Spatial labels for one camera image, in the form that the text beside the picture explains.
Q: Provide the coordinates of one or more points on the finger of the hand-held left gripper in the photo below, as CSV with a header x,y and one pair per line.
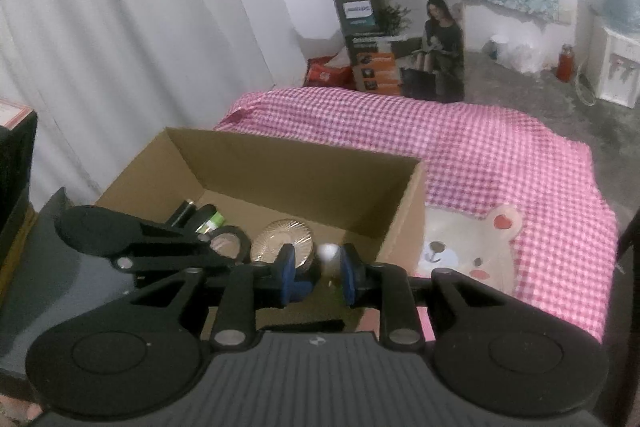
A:
x,y
175,239

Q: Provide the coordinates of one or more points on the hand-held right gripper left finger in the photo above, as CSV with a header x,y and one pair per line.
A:
x,y
286,274

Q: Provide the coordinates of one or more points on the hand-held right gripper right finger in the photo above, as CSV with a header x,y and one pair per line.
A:
x,y
348,277

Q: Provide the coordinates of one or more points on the green dropper bottle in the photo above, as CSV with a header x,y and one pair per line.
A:
x,y
330,257

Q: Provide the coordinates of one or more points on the black cylindrical tube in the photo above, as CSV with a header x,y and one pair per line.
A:
x,y
184,212

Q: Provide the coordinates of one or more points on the small black bottle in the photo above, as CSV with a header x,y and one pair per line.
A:
x,y
202,214

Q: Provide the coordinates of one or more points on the dark jar with gold lid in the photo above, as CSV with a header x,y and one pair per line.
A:
x,y
280,234

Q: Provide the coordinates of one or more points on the green lip balm stick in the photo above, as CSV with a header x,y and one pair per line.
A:
x,y
212,222

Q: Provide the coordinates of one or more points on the black tape roll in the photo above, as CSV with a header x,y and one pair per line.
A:
x,y
246,244

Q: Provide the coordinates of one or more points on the brown cardboard box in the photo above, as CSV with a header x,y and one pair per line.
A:
x,y
300,177

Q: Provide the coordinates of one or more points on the black box with red label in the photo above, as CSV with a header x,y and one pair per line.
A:
x,y
15,167

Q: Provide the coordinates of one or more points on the pink checkered blanket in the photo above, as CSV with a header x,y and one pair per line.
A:
x,y
500,147

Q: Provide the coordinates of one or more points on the red packet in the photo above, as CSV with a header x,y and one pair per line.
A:
x,y
325,74

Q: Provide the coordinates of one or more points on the white plastic bag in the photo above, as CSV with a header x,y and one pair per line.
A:
x,y
520,52

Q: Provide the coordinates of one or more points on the red thermos bottle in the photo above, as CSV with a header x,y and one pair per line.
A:
x,y
566,64

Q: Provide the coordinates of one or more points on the white water dispenser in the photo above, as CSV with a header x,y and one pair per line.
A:
x,y
620,72

